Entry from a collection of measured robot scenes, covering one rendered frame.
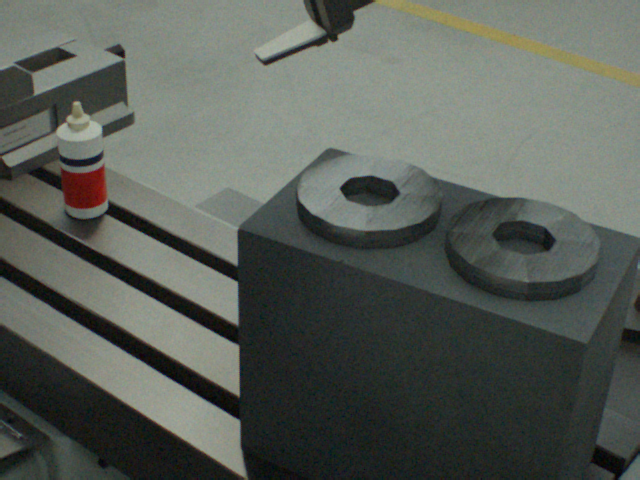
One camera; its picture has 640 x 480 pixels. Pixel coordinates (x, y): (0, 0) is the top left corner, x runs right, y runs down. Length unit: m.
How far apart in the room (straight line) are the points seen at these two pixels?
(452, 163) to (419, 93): 0.42
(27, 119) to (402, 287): 0.57
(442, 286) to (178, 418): 0.26
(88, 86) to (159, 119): 2.02
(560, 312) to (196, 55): 2.99
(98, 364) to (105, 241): 0.17
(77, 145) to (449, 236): 0.44
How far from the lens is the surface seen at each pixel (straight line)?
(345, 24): 0.95
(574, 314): 0.62
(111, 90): 1.17
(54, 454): 0.94
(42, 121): 1.12
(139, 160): 2.96
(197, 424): 0.80
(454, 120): 3.20
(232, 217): 1.39
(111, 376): 0.85
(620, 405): 1.35
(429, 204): 0.67
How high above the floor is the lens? 1.45
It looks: 34 degrees down
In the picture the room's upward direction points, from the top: 2 degrees clockwise
